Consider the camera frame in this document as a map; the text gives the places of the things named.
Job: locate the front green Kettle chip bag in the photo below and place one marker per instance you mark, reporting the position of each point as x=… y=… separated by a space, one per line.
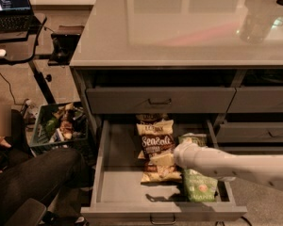
x=199 y=188

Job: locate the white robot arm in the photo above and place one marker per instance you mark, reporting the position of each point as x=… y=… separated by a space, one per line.
x=265 y=170

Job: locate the rear brown chip bag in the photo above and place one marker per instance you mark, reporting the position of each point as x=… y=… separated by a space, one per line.
x=151 y=118

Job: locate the black side desk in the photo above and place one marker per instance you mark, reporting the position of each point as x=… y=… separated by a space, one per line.
x=20 y=52

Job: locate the brown sea salt chip bag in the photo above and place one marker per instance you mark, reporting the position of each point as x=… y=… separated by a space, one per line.
x=156 y=139

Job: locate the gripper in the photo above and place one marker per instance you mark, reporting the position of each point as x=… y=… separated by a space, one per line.
x=186 y=154

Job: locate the grey cabinet with glossy top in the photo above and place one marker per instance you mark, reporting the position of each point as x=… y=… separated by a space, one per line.
x=183 y=43

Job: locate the black laptop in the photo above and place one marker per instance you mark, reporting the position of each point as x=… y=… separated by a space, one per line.
x=15 y=15

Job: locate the rear green Kettle chip bag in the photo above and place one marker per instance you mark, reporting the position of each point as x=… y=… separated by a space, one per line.
x=199 y=139

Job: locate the green crate of snacks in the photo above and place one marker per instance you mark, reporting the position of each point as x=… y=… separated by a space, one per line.
x=60 y=126

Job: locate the grey top left drawer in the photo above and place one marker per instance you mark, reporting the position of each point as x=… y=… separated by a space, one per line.
x=159 y=100

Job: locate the open grey middle drawer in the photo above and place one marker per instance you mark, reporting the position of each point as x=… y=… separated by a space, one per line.
x=120 y=196

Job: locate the grey top right drawer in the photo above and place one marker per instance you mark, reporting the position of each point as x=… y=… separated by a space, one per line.
x=257 y=100

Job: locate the seated person in black trousers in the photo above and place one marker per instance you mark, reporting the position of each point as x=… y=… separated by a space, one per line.
x=25 y=176

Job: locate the green kettle chip bag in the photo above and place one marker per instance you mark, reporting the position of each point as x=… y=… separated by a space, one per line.
x=199 y=139
x=199 y=188

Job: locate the grey right lower drawer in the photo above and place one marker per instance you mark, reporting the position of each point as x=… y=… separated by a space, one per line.
x=244 y=132

